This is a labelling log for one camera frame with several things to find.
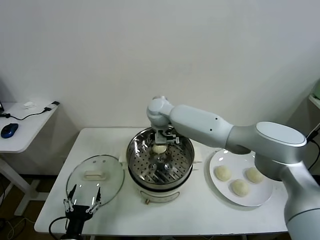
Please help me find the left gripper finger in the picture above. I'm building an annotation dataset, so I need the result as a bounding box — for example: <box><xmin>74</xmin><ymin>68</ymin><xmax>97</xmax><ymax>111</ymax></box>
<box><xmin>84</xmin><ymin>187</ymin><xmax>102</xmax><ymax>215</ymax></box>
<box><xmin>62</xmin><ymin>184</ymin><xmax>77</xmax><ymax>213</ymax></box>

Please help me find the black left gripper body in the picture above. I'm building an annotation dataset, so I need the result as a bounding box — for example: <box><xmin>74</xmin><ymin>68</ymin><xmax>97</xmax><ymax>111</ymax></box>
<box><xmin>64</xmin><ymin>204</ymin><xmax>94</xmax><ymax>235</ymax></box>

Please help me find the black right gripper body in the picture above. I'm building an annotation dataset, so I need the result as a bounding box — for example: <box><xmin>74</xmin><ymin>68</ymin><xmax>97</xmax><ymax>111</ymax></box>
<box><xmin>154</xmin><ymin>128</ymin><xmax>173</xmax><ymax>146</ymax></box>

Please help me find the white steamed baozi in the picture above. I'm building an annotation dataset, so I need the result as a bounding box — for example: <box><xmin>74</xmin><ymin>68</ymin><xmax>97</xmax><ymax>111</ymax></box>
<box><xmin>229</xmin><ymin>178</ymin><xmax>251</xmax><ymax>198</ymax></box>
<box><xmin>152</xmin><ymin>144</ymin><xmax>167</xmax><ymax>155</ymax></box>
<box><xmin>246</xmin><ymin>166</ymin><xmax>265</xmax><ymax>185</ymax></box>
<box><xmin>214</xmin><ymin>164</ymin><xmax>233</xmax><ymax>181</ymax></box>

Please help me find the perforated steel steamer basket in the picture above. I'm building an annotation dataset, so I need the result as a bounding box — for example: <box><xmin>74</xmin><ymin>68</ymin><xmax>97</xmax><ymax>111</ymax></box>
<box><xmin>119</xmin><ymin>127</ymin><xmax>203</xmax><ymax>187</ymax></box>

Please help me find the glass pot lid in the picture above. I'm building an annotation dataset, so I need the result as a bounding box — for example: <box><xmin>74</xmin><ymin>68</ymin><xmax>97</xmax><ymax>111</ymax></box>
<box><xmin>66</xmin><ymin>154</ymin><xmax>126</xmax><ymax>208</ymax></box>

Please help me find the cream electric cooking pot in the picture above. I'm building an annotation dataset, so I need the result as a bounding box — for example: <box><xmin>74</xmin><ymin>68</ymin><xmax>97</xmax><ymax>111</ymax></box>
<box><xmin>119</xmin><ymin>147</ymin><xmax>204</xmax><ymax>206</ymax></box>

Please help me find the white side table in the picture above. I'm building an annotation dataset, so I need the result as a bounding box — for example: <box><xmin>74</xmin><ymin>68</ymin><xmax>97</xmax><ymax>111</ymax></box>
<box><xmin>0</xmin><ymin>101</ymin><xmax>63</xmax><ymax>217</ymax></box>

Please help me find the blue computer mouse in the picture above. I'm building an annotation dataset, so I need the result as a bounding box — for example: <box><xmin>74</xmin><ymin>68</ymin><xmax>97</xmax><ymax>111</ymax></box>
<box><xmin>0</xmin><ymin>122</ymin><xmax>20</xmax><ymax>139</ymax></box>

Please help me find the white round plate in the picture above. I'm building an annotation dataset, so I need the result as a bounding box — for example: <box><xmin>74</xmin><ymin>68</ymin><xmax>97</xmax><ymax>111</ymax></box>
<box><xmin>209</xmin><ymin>148</ymin><xmax>274</xmax><ymax>207</ymax></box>

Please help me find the dark laptop screen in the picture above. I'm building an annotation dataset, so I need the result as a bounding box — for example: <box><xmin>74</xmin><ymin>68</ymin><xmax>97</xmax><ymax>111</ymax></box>
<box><xmin>0</xmin><ymin>76</ymin><xmax>6</xmax><ymax>113</ymax></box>

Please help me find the pale green container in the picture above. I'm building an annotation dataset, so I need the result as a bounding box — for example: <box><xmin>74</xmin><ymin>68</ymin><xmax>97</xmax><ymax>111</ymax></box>
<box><xmin>312</xmin><ymin>79</ymin><xmax>320</xmax><ymax>100</ymax></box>

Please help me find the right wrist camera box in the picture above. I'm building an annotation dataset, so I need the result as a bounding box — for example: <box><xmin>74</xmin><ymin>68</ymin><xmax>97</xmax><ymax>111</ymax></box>
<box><xmin>167</xmin><ymin>133</ymin><xmax>181</xmax><ymax>145</ymax></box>

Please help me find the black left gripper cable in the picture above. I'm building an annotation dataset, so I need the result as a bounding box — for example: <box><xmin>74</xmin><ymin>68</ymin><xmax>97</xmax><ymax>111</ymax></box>
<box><xmin>48</xmin><ymin>216</ymin><xmax>70</xmax><ymax>240</ymax></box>

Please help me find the thin pale floor cable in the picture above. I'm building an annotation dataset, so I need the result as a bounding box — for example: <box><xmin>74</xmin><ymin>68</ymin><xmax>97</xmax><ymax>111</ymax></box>
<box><xmin>7</xmin><ymin>216</ymin><xmax>36</xmax><ymax>238</ymax></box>

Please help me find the thin black desk cable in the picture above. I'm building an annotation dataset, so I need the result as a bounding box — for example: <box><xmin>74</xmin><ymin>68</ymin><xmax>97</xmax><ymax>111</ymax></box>
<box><xmin>0</xmin><ymin>107</ymin><xmax>50</xmax><ymax>121</ymax></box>

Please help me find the small grey cable adapter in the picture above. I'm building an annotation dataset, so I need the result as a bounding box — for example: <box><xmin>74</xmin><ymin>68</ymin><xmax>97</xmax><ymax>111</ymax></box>
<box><xmin>44</xmin><ymin>101</ymin><xmax>61</xmax><ymax>113</ymax></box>

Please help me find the black background cable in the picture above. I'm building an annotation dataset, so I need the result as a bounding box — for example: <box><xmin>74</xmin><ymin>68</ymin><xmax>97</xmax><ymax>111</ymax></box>
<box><xmin>305</xmin><ymin>122</ymin><xmax>320</xmax><ymax>171</ymax></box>

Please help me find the white wall shelf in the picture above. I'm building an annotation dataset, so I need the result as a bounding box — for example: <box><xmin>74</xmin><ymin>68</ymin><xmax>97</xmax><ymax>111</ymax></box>
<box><xmin>307</xmin><ymin>94</ymin><xmax>320</xmax><ymax>111</ymax></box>

